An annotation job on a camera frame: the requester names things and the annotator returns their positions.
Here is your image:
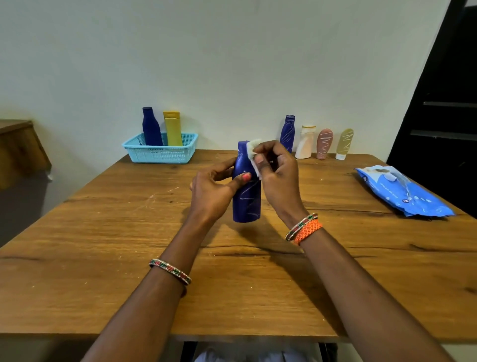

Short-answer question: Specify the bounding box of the black door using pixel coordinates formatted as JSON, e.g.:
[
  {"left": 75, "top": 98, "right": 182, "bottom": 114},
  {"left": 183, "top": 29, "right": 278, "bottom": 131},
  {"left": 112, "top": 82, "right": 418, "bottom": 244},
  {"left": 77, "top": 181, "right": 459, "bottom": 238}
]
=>
[{"left": 386, "top": 0, "right": 477, "bottom": 219}]

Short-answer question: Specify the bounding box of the wooden cabinet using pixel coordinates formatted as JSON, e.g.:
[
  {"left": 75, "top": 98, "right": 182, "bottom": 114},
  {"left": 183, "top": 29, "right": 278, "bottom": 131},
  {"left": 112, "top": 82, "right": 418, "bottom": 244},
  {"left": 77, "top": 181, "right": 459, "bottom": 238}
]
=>
[{"left": 0, "top": 119, "right": 53, "bottom": 191}]

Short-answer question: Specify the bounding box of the multicolour beaded bangle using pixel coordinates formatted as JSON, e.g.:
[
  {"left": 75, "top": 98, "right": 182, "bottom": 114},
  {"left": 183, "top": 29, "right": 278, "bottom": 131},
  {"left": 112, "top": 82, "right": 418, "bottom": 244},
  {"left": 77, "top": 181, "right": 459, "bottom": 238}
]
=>
[
  {"left": 149, "top": 258, "right": 192, "bottom": 286},
  {"left": 285, "top": 213, "right": 319, "bottom": 241}
]

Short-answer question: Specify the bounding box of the black table leg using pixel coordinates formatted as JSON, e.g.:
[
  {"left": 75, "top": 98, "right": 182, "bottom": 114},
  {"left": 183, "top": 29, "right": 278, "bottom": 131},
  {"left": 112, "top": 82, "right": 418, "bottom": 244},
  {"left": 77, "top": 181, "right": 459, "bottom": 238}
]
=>
[
  {"left": 180, "top": 341, "right": 198, "bottom": 362},
  {"left": 318, "top": 342, "right": 338, "bottom": 362}
]

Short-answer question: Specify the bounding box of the yellow tube bottle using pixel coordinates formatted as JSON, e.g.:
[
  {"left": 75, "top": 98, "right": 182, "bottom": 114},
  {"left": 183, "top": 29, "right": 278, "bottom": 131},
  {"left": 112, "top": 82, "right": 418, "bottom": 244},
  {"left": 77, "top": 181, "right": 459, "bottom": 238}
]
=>
[{"left": 163, "top": 111, "right": 183, "bottom": 147}]

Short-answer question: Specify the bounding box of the olive scribbled tube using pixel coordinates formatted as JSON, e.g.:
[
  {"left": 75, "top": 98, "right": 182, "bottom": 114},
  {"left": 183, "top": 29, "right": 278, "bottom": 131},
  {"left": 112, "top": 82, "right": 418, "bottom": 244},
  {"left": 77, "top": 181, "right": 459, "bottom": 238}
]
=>
[{"left": 335, "top": 129, "right": 355, "bottom": 160}]

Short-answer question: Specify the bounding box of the person's left hand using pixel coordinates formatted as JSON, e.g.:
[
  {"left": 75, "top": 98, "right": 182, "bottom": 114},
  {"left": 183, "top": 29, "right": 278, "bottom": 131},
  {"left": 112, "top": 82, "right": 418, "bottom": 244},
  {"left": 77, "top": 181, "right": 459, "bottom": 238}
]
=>
[{"left": 189, "top": 158, "right": 252, "bottom": 225}]

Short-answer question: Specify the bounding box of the white scribbled bottle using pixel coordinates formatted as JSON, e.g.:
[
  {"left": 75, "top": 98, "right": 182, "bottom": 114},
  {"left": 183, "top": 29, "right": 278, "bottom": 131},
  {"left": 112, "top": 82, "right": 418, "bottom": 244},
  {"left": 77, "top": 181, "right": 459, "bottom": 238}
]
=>
[{"left": 295, "top": 125, "right": 317, "bottom": 160}]

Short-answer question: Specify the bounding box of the blue wet wipes packet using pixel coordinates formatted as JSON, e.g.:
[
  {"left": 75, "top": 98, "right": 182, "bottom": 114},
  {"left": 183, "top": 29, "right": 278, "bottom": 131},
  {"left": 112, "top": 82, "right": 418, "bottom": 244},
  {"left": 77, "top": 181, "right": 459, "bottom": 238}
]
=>
[{"left": 355, "top": 165, "right": 455, "bottom": 218}]

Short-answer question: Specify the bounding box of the pink scribbled tube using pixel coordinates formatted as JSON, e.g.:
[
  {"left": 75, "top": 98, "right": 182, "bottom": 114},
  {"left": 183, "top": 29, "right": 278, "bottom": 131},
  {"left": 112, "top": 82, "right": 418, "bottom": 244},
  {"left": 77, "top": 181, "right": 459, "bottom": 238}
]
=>
[{"left": 316, "top": 128, "right": 334, "bottom": 160}]

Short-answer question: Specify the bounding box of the light blue plastic basket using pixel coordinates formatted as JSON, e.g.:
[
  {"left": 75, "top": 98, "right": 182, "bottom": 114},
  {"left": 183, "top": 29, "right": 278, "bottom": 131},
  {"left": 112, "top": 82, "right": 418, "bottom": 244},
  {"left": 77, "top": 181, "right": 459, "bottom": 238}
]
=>
[{"left": 122, "top": 132, "right": 199, "bottom": 165}]

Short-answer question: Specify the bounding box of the orange braided bracelet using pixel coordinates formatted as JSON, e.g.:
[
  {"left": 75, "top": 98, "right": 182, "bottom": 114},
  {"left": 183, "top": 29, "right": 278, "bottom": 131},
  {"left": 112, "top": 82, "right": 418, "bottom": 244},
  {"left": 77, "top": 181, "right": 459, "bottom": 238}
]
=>
[{"left": 293, "top": 219, "right": 323, "bottom": 246}]

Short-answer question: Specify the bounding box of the plain dark blue bottle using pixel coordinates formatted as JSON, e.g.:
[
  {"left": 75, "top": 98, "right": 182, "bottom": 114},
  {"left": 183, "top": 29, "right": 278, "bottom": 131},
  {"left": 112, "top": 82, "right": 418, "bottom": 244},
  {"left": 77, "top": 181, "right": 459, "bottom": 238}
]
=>
[{"left": 142, "top": 107, "right": 164, "bottom": 146}]

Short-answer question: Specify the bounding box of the person's right hand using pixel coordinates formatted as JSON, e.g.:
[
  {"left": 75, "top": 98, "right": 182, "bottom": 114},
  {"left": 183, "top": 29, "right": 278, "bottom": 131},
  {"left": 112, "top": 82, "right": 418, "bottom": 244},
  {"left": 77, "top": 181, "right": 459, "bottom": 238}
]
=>
[{"left": 253, "top": 140, "right": 309, "bottom": 229}]

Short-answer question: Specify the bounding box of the person's right forearm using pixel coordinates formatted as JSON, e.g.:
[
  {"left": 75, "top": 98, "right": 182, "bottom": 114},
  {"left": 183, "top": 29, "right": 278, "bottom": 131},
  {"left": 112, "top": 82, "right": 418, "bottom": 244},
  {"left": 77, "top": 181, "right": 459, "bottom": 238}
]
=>
[{"left": 288, "top": 224, "right": 454, "bottom": 362}]

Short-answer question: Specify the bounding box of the person's white clothing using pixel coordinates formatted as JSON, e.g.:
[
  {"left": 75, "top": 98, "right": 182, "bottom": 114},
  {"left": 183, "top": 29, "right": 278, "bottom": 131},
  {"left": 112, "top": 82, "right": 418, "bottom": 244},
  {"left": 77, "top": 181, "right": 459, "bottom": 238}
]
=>
[{"left": 194, "top": 343, "right": 322, "bottom": 362}]

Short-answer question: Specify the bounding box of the blue scribbled lotion bottle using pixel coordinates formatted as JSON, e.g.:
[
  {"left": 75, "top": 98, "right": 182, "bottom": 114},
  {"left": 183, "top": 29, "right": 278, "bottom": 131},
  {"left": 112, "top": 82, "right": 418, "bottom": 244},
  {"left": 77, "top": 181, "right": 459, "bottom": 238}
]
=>
[
  {"left": 280, "top": 115, "right": 296, "bottom": 154},
  {"left": 232, "top": 141, "right": 262, "bottom": 224}
]

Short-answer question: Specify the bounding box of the white wet wipe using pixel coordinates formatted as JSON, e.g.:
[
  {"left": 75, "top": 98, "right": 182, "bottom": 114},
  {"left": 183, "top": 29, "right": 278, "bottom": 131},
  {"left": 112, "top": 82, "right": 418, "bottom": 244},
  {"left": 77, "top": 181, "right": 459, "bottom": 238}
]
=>
[{"left": 246, "top": 139, "right": 262, "bottom": 180}]

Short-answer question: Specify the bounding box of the person's left forearm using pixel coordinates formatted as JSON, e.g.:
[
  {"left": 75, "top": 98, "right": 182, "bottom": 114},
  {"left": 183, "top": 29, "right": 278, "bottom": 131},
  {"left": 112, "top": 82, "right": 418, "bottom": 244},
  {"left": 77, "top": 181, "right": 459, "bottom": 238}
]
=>
[{"left": 81, "top": 214, "right": 209, "bottom": 362}]

